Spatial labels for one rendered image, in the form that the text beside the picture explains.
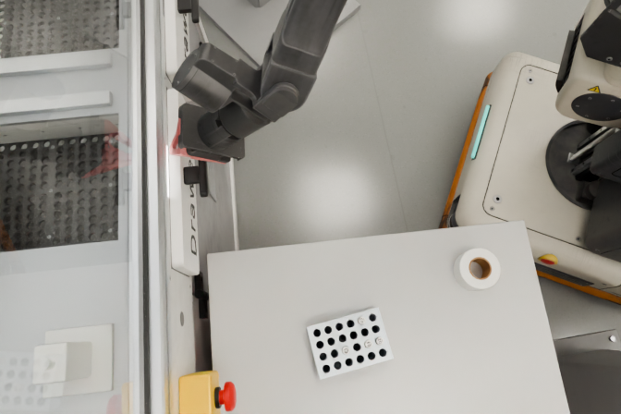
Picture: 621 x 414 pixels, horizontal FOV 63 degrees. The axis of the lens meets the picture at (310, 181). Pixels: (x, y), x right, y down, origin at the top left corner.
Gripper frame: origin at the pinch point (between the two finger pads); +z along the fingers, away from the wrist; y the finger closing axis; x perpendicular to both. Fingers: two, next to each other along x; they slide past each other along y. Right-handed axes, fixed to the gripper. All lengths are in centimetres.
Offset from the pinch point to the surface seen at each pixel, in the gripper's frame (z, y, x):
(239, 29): 66, -58, -82
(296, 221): 58, -73, -9
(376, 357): -9.3, -29.5, 32.8
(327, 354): -4.1, -23.7, 31.8
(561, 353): 5, -131, 39
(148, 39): -2.5, 7.4, -15.9
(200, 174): -0.8, -2.6, 3.6
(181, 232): -0.2, 0.4, 13.0
